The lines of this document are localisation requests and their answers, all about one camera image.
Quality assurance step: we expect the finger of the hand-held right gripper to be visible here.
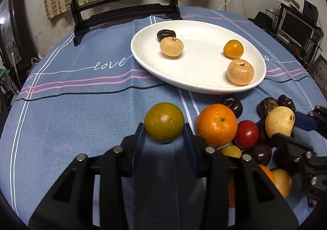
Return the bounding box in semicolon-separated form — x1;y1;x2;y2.
271;132;327;167
294;105;327;138

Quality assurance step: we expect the yellow potato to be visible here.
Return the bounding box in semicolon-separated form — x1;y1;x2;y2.
265;106;295;138

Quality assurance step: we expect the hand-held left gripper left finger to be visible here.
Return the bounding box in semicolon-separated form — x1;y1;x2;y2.
28;123;147;230

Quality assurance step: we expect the orange tangerine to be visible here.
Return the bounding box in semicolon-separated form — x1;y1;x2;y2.
196;104;238;147
228;164;276;207

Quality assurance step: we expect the grey mesh heater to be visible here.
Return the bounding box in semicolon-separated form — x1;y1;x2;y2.
310;55;327;93

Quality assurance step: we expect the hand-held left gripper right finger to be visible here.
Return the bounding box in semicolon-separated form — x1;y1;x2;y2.
183;123;299;230

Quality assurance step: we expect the black metal rack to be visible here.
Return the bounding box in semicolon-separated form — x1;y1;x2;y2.
266;3;327;67

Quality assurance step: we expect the dark carved wooden frame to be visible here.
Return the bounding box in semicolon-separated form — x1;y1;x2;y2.
0;0;36;87

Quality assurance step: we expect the small yellow kumquat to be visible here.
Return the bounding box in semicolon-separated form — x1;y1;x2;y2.
220;145;242;159

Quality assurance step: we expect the orange kumquat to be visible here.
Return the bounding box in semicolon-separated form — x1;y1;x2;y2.
223;40;244;59

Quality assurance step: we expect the wrinkled brown chestnut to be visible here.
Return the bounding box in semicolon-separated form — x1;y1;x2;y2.
258;97;279;119

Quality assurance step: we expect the black hat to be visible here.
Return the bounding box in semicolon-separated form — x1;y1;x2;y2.
247;12;275;27

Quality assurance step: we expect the black speaker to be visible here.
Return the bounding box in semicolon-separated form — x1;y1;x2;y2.
303;0;319;20

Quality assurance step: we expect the clear plastic bag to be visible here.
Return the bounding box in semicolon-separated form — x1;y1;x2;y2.
31;51;52;67

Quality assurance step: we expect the yellow cardboard box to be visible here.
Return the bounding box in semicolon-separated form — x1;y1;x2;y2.
279;0;300;8

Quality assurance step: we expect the white oval plate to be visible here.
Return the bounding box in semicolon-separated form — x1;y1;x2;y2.
130;20;267;95

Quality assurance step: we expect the red cherry tomato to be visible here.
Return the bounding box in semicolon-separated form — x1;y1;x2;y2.
234;120;259;149

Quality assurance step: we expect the green tangerine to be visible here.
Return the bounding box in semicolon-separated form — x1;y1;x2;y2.
144;102;185;143

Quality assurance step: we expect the dark brown chestnut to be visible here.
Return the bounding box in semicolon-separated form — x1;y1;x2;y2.
157;29;177;42

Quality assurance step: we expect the computer monitor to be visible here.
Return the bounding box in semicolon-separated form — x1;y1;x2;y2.
278;10;316;41

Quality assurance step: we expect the blue striped tablecloth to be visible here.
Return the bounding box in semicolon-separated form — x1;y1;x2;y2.
5;7;327;230

